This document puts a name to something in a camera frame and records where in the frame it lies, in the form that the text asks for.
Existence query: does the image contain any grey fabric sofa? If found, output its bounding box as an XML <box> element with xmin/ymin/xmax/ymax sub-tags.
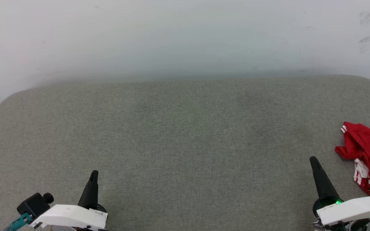
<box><xmin>0</xmin><ymin>75</ymin><xmax>370</xmax><ymax>231</ymax></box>

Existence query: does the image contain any teal left camera connector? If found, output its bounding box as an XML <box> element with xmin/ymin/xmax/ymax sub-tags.
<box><xmin>4</xmin><ymin>213</ymin><xmax>33</xmax><ymax>231</ymax></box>

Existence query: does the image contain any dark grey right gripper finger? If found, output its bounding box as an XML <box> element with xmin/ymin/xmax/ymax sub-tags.
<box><xmin>309</xmin><ymin>156</ymin><xmax>340</xmax><ymax>200</ymax></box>

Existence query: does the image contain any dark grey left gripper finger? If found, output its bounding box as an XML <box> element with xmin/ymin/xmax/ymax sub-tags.
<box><xmin>78</xmin><ymin>170</ymin><xmax>100</xmax><ymax>209</ymax></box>

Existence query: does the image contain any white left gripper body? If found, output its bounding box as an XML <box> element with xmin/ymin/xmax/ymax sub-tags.
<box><xmin>29</xmin><ymin>204</ymin><xmax>109</xmax><ymax>231</ymax></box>

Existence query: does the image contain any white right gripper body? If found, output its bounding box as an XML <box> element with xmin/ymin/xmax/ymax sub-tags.
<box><xmin>312</xmin><ymin>196</ymin><xmax>370</xmax><ymax>231</ymax></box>

